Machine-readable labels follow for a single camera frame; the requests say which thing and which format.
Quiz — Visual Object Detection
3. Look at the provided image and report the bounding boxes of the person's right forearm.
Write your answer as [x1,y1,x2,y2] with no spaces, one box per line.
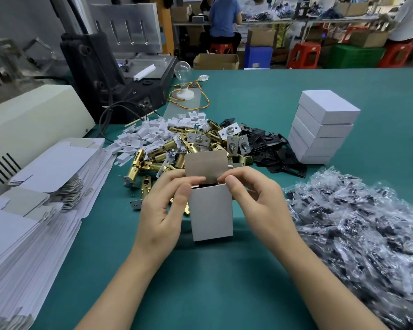
[264,231,390,330]

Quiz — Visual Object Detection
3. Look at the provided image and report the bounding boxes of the long white work table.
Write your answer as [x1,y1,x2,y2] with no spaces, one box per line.
[172,14,400,26]

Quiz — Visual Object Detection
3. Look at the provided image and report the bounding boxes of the thin wooden stick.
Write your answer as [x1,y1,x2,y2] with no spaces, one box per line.
[125,110,166,128]

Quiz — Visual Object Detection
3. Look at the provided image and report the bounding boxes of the person's left hand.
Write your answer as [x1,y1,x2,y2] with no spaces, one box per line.
[134,169,207,264]

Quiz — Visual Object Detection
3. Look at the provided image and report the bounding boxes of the pile of white plastic clips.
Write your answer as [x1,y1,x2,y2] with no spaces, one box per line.
[104,111,207,166]

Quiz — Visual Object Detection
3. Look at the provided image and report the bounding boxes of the open brown cardboard carton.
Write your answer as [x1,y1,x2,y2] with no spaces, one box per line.
[193,53,240,70]

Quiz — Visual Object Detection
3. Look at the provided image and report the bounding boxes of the blue plastic crate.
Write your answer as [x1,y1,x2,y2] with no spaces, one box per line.
[244,44,273,69]

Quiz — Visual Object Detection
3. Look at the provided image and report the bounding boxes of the white cardboard box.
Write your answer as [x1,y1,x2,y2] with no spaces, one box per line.
[290,116,349,149]
[292,106,354,138]
[298,90,361,125]
[289,127,345,158]
[288,135,338,165]
[185,150,234,243]

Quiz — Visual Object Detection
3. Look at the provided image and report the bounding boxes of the red plastic stool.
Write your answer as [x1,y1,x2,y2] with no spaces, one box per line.
[209,42,235,55]
[378,42,413,69]
[287,42,321,69]

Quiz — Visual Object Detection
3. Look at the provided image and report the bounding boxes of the pile of black strike plates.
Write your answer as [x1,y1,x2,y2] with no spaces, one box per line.
[220,118,307,179]

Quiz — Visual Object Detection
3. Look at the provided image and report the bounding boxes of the pile of clear screw bags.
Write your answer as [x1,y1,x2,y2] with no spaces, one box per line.
[283,165,413,330]

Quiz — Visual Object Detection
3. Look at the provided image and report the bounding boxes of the stack of flat white cartons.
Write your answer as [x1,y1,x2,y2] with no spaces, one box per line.
[8,137,108,212]
[0,187,90,330]

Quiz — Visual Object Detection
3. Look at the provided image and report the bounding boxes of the clear light bulb white base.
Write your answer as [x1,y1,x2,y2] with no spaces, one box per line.
[168,60,195,102]

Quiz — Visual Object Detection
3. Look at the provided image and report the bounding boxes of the closed white cardboard box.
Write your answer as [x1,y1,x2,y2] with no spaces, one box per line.
[289,127,345,158]
[288,135,338,165]
[290,116,349,149]
[292,106,354,138]
[298,90,361,125]

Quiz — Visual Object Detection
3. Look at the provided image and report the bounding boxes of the cream machine housing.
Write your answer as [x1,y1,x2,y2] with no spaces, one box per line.
[0,85,96,205]

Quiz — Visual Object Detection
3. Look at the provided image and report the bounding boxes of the person's left forearm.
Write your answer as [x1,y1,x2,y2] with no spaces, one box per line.
[75,248,164,330]

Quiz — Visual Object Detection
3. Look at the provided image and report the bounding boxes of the black welding machine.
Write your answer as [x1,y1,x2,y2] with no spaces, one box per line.
[60,0,178,125]

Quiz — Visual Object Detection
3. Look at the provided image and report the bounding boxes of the grey metal horn block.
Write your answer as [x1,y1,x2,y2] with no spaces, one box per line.
[89,3,163,55]

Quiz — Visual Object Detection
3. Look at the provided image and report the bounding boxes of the orange post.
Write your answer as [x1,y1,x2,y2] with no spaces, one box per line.
[157,0,175,56]

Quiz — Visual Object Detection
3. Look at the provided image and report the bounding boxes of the person's right hand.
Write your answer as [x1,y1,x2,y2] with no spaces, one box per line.
[217,166,297,253]

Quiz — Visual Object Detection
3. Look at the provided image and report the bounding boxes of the pile of brass door latches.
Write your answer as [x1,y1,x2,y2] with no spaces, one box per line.
[126,119,254,211]

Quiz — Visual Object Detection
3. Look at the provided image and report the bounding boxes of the green plastic crate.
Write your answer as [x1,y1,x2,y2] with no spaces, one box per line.
[324,44,387,69]

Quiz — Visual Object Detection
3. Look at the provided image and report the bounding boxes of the clear acrylic guard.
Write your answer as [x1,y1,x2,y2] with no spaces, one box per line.
[0,37,57,108]

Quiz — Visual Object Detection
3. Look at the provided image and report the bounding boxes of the white plastic bar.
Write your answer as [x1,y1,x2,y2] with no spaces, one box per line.
[133,64,156,82]

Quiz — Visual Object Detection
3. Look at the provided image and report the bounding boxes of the black cable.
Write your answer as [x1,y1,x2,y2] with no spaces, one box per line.
[99,100,159,138]

